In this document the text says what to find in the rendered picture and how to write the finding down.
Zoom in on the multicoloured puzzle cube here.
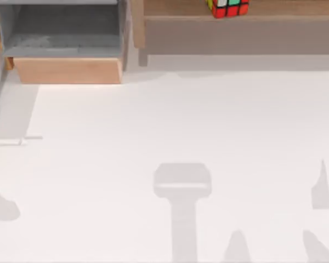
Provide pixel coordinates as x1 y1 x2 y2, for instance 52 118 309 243
207 0 250 19

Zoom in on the grey pierced drawer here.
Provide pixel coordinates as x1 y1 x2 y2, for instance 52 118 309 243
0 0 129 72

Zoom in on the pale wooden drawer front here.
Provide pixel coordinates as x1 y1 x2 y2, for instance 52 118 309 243
13 57 123 84

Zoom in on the wooden open shelf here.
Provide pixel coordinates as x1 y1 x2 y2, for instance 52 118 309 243
131 0 329 67

